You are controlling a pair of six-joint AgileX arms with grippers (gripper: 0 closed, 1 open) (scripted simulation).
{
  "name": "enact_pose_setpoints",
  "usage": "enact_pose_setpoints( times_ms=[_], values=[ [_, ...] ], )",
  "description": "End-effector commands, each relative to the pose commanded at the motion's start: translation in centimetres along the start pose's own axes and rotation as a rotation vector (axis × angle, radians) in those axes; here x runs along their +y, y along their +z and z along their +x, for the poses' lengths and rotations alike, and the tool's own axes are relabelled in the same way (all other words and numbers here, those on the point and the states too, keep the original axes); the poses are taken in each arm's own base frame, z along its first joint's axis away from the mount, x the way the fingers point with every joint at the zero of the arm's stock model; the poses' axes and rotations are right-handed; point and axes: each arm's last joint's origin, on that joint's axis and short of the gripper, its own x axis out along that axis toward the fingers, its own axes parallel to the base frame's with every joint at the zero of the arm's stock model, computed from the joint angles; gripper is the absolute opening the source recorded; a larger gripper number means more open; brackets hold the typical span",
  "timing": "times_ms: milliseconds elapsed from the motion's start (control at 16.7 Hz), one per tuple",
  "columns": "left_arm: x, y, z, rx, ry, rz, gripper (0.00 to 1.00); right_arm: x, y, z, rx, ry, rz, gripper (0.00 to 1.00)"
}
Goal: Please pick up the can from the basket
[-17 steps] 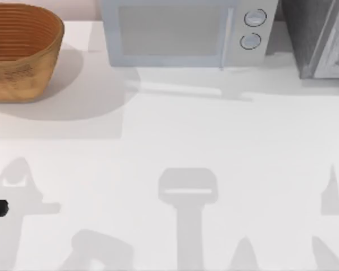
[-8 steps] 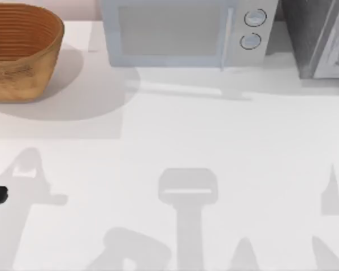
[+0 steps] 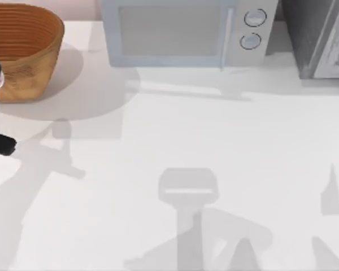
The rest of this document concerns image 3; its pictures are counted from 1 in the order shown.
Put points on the microwave oven door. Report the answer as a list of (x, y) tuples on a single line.
[(169, 31)]

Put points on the round microwave knob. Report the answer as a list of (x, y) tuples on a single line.
[(250, 41), (255, 17)]

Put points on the pale microwave oven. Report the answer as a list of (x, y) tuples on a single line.
[(271, 25)]

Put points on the brown woven basket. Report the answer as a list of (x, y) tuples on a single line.
[(31, 36)]

